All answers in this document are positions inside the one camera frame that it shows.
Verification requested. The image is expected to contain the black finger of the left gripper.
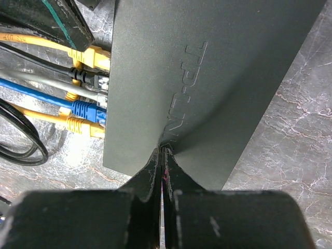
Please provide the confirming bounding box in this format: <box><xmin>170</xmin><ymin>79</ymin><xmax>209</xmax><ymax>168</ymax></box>
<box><xmin>1</xmin><ymin>0</ymin><xmax>94</xmax><ymax>51</ymax></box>

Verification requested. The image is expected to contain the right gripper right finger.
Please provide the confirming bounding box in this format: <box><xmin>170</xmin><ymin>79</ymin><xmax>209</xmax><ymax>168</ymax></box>
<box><xmin>162</xmin><ymin>149</ymin><xmax>315</xmax><ymax>248</ymax></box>

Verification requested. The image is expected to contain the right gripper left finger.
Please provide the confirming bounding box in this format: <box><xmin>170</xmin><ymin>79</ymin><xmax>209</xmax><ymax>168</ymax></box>
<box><xmin>1</xmin><ymin>148</ymin><xmax>160</xmax><ymax>248</ymax></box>

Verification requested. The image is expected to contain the short yellow ethernet cable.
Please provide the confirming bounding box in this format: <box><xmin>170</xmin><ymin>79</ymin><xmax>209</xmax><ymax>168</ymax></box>
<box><xmin>0</xmin><ymin>33</ymin><xmax>112</xmax><ymax>71</ymax></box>

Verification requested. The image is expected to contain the blue ethernet cable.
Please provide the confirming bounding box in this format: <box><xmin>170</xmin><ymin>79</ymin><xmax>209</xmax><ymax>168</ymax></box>
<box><xmin>0</xmin><ymin>78</ymin><xmax>107</xmax><ymax>123</ymax></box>

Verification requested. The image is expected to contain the long yellow ethernet cable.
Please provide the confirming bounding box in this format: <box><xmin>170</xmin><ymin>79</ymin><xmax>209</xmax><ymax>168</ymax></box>
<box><xmin>10</xmin><ymin>103</ymin><xmax>106</xmax><ymax>139</ymax></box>

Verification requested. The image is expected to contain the black network switch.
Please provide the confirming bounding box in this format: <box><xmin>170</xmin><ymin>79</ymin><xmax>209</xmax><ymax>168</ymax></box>
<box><xmin>103</xmin><ymin>1</ymin><xmax>325</xmax><ymax>189</ymax></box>

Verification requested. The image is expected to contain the grey ethernet cable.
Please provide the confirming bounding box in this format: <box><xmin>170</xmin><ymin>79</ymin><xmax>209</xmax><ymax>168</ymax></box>
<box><xmin>0</xmin><ymin>70</ymin><xmax>108</xmax><ymax>108</ymax></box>

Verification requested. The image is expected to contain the black ethernet cable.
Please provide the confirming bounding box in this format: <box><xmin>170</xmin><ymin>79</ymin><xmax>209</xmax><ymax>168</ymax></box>
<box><xmin>0</xmin><ymin>43</ymin><xmax>110</xmax><ymax>91</ymax></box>

